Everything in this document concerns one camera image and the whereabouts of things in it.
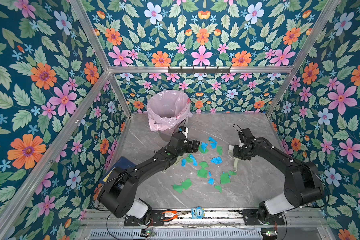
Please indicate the green paper scrap bottom left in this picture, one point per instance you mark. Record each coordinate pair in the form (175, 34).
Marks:
(183, 186)

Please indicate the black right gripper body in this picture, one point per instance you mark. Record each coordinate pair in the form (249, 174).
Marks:
(240, 152)

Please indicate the orange handled pliers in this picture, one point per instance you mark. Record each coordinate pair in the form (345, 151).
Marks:
(170, 215)

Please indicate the green paper scrap right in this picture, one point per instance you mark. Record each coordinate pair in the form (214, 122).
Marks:
(225, 178)

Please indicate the black wall hook rail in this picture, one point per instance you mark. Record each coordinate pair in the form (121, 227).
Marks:
(198, 70)

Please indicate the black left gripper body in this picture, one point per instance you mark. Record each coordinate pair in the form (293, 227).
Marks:
(187, 147)

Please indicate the light green hand brush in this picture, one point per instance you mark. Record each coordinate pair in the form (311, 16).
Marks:
(231, 154)

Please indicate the blue crumpled paper scrap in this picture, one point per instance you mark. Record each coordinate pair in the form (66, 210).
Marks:
(217, 160)

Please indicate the green scrap strip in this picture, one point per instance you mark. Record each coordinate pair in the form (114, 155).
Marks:
(219, 150)

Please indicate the large green paper scrap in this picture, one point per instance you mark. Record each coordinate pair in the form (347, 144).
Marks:
(203, 172)

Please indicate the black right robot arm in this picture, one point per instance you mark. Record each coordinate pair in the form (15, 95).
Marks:
(302, 183)

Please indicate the light green dustpan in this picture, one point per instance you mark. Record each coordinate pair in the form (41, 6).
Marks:
(178, 161)

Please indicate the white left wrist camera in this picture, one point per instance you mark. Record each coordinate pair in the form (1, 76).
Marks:
(184, 130)

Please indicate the metal mesh trash bin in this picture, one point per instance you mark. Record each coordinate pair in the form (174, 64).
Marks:
(177, 130)

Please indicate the green blue scrap upper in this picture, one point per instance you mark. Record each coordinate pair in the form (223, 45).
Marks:
(203, 148)

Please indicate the blue paper scrap top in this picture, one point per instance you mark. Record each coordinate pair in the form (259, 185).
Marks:
(213, 143)

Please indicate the small blue paper scrap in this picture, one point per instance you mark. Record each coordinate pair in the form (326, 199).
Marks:
(211, 181)

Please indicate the pink plastic bin liner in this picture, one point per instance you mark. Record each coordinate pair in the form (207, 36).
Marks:
(167, 111)

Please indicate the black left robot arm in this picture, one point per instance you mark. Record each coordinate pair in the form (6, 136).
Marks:
(118, 193)

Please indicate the blue owl figurine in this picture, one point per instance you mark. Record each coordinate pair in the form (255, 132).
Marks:
(197, 213)

